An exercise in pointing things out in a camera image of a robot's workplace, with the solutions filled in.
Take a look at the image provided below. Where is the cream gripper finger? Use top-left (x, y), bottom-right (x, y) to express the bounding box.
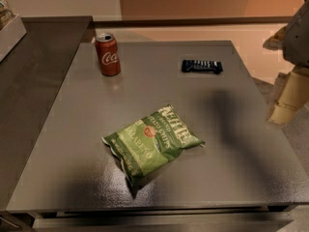
top-left (267, 66), bottom-right (309, 125)
top-left (263, 26), bottom-right (287, 50)

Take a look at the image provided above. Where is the dark blue RXBAR wrapper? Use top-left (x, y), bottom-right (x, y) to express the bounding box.
top-left (182, 60), bottom-right (223, 74)

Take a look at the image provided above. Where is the green jalapeno chip bag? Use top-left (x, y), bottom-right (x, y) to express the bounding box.
top-left (102, 104), bottom-right (205, 186)

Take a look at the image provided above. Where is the red Coca-Cola can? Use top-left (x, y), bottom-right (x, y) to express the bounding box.
top-left (95, 33), bottom-right (121, 76)

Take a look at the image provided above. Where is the dark side counter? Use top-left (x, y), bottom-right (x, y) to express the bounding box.
top-left (0, 15), bottom-right (94, 212)

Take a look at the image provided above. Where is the white box with snacks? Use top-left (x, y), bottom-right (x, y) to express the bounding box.
top-left (0, 0), bottom-right (27, 62)

